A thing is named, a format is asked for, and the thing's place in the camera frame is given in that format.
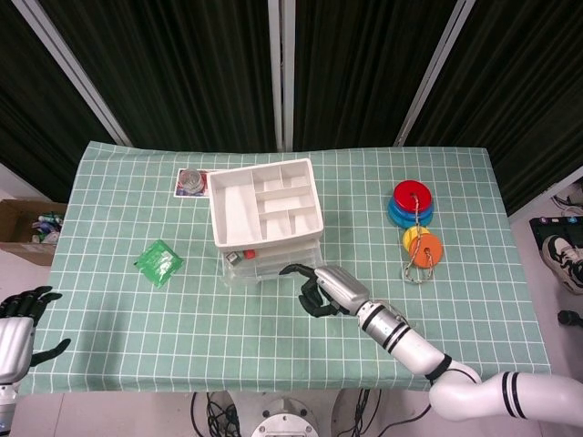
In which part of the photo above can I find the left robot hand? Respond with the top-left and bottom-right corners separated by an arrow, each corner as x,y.
0,285 -> 72,384

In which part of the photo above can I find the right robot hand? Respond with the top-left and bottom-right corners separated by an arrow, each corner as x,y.
279,262 -> 370,319

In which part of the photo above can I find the clear plastic drawer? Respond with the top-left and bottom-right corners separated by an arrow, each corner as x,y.
220,245 -> 321,289

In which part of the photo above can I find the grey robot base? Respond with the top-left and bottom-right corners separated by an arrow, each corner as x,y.
251,398 -> 320,437

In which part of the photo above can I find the brown cardboard box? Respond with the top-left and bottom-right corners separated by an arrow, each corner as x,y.
0,198 -> 68,267

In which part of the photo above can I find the yellow stacking disc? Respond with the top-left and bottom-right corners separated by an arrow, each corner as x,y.
403,226 -> 432,251

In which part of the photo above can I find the orange stacking disc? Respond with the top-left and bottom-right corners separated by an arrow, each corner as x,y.
408,234 -> 444,269

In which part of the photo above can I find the red stacking disc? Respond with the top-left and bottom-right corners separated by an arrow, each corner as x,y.
394,179 -> 433,211

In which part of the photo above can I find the green checked tablecloth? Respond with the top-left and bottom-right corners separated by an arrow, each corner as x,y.
17,139 -> 555,396

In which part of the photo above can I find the green foil sachet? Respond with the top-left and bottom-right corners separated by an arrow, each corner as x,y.
133,239 -> 185,289

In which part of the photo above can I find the clear round jar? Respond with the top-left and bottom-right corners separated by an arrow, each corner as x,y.
179,168 -> 207,192

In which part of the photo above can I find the red white blue card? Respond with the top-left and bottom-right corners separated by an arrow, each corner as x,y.
173,167 -> 215,199

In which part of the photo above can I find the black curtain panel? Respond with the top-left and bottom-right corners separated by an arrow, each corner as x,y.
0,0 -> 118,204
293,0 -> 456,149
403,0 -> 583,218
38,0 -> 279,154

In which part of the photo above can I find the white black sneaker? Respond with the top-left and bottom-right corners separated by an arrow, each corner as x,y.
541,235 -> 583,295

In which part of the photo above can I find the blue stacking ring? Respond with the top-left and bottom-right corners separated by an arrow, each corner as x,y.
388,198 -> 435,222

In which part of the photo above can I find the black cable bundle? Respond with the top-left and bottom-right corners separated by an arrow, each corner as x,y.
334,389 -> 432,437
190,391 -> 242,437

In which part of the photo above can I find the white plastic drawer unit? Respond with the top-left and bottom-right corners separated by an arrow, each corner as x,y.
208,158 -> 325,274

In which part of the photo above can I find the white frame pole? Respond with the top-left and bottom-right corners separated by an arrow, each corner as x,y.
267,0 -> 296,153
394,0 -> 477,147
12,0 -> 134,147

